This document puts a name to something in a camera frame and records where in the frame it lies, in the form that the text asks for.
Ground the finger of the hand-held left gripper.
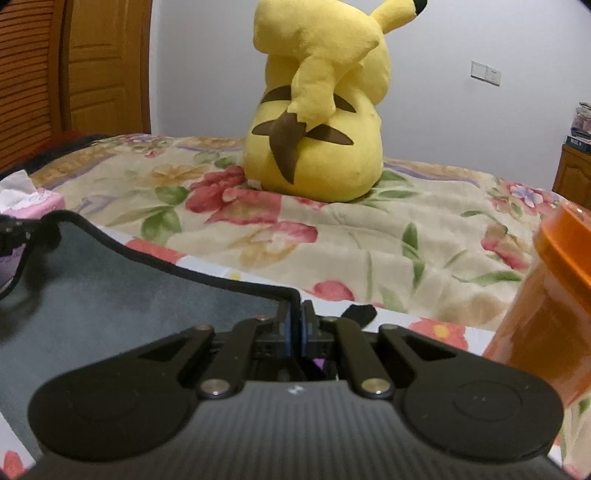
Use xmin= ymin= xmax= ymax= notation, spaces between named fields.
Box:
xmin=0 ymin=216 xmax=37 ymax=256

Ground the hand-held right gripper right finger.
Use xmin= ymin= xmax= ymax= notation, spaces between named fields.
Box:
xmin=300 ymin=300 xmax=459 ymax=400

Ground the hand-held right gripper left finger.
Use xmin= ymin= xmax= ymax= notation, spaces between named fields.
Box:
xmin=137 ymin=299 xmax=296 ymax=401

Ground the grey towel with black edge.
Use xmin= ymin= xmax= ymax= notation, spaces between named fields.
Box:
xmin=0 ymin=210 xmax=297 ymax=468

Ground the pink tissue pack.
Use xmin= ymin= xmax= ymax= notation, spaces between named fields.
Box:
xmin=0 ymin=169 xmax=66 ymax=223

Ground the small black cloth piece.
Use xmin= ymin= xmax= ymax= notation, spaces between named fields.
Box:
xmin=341 ymin=303 xmax=378 ymax=331

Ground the floral blanket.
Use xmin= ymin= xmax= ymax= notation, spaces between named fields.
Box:
xmin=0 ymin=132 xmax=591 ymax=480

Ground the wooden louvered door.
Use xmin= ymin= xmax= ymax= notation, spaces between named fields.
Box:
xmin=0 ymin=0 xmax=66 ymax=174

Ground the wooden panel door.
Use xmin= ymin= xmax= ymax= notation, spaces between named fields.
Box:
xmin=60 ymin=0 xmax=153 ymax=137

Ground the yellow plush toy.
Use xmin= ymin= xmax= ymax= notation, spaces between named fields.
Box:
xmin=243 ymin=0 xmax=428 ymax=203

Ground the orange plastic container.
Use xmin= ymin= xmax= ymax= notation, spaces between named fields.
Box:
xmin=482 ymin=202 xmax=591 ymax=408

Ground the wooden cabinet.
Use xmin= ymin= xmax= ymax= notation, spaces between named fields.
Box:
xmin=551 ymin=143 xmax=591 ymax=209

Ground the stack of books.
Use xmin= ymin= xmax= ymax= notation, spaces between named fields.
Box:
xmin=566 ymin=102 xmax=591 ymax=153

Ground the white wall switch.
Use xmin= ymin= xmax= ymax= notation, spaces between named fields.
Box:
xmin=470 ymin=60 xmax=502 ymax=88

